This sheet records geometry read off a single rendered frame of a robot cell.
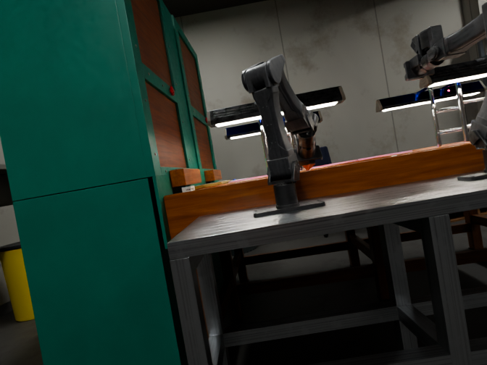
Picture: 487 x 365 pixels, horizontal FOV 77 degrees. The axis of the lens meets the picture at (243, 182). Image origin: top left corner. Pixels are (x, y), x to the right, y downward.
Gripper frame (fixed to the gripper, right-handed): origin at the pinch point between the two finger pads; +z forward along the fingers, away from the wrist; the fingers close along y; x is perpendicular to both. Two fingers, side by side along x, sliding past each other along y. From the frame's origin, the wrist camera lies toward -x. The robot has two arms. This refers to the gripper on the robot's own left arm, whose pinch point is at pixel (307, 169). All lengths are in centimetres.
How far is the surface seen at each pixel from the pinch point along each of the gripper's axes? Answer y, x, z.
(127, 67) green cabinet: 58, -23, -44
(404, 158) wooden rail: -31.4, 10.2, -9.4
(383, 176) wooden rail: -23.5, 14.0, -6.1
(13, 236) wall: 250, -74, 112
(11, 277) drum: 213, -23, 93
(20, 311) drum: 212, -4, 111
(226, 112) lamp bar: 29.8, -34.6, -8.1
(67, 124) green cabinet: 84, -11, -33
